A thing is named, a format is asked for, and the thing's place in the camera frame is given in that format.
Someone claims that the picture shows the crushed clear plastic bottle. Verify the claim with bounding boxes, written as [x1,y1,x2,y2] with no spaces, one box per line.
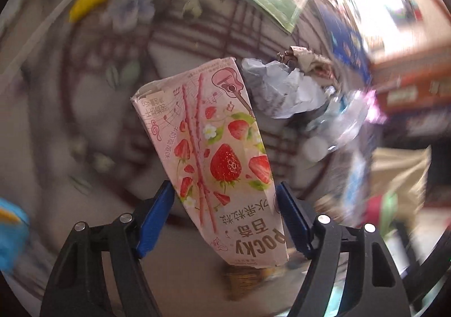
[302,90,368,163]

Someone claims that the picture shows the pink strawberry Pocky box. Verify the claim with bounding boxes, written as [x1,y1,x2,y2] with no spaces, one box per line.
[131,57,288,268]

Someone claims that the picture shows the brown paper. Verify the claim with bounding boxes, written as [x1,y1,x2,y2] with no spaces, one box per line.
[277,46,341,90]

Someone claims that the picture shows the blue toy tray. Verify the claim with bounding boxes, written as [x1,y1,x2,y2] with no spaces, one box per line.
[0,198,29,273]

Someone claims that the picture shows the yellow checked cloth on chair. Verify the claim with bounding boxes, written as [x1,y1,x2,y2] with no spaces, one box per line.
[369,147,432,223]

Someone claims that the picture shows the gold black cigarette box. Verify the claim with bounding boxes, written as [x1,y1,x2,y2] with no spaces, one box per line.
[223,265,278,301]

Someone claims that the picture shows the pink foil wrapper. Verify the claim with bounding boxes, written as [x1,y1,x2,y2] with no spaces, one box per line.
[364,90,388,125]

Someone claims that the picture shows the crumpled white plastic bag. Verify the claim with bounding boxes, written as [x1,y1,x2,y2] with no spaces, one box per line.
[242,58,326,119]

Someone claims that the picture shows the blue book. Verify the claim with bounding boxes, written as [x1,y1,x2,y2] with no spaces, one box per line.
[317,3,372,85]

